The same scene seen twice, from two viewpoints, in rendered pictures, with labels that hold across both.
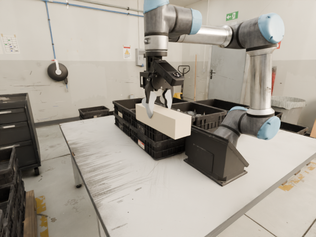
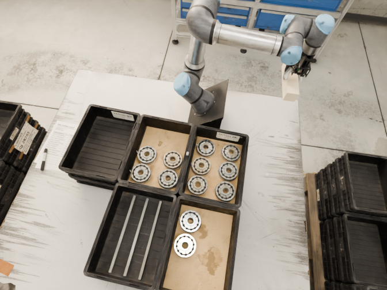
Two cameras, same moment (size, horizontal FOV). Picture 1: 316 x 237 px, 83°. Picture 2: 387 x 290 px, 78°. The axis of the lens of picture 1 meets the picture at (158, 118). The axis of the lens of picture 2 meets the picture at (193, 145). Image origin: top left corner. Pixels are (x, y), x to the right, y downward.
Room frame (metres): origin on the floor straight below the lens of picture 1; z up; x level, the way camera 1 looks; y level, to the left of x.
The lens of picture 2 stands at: (1.61, 0.19, 2.04)
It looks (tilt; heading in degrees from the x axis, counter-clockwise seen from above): 63 degrees down; 218
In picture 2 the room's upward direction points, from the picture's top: 5 degrees clockwise
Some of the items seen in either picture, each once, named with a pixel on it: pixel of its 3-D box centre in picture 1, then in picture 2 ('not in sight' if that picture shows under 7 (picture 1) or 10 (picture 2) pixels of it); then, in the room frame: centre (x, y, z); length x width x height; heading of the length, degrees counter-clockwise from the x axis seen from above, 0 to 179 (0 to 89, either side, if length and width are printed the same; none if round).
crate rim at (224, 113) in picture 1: (193, 109); (158, 151); (1.32, -0.27, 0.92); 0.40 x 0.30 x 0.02; 31
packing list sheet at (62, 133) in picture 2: not in sight; (61, 145); (1.64, -0.82, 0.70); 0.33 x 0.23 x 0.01; 34
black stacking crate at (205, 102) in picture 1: (219, 111); (105, 144); (1.47, -0.53, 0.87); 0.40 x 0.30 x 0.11; 31
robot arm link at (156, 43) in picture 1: (155, 45); (311, 46); (0.60, 0.01, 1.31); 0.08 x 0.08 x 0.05
